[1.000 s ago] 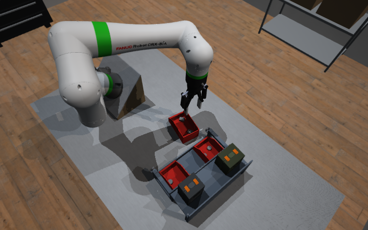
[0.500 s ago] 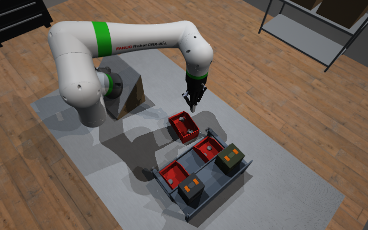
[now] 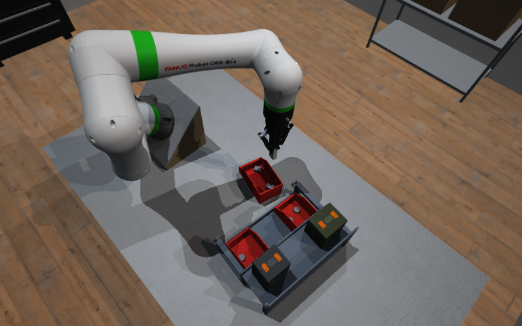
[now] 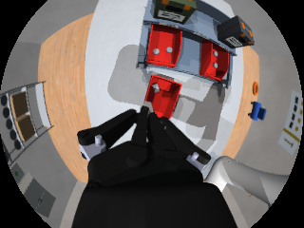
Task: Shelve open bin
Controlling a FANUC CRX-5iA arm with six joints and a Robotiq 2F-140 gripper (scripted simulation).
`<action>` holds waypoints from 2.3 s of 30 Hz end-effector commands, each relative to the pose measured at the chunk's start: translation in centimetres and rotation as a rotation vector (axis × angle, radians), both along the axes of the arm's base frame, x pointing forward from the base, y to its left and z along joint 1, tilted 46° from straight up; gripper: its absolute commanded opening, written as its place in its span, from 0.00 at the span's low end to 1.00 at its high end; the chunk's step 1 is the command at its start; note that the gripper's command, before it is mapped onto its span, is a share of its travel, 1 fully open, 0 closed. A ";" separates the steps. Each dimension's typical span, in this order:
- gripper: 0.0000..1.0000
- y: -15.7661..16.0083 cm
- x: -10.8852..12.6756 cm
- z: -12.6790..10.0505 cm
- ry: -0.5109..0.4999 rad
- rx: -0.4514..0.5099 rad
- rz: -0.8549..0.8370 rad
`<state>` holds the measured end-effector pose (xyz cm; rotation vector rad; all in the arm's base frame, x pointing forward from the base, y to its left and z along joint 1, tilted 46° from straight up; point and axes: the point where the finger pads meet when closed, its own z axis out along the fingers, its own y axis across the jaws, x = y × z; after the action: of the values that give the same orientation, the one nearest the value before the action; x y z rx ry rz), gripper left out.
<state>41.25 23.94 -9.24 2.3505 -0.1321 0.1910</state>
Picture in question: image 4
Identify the grey steel disc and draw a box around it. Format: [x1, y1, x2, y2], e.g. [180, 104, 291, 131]
[153, 48, 160, 55]

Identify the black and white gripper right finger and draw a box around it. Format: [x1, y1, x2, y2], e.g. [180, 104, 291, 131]
[146, 102, 211, 173]

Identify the dark green case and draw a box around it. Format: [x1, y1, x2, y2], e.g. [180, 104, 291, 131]
[153, 0, 197, 25]

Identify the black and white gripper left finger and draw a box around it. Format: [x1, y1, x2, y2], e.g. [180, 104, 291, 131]
[77, 101, 149, 170]

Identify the black case with orange latches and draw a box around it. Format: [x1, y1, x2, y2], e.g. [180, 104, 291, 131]
[217, 16, 255, 48]

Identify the dark grey metal shelf rack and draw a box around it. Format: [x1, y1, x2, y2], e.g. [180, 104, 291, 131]
[136, 0, 238, 89]

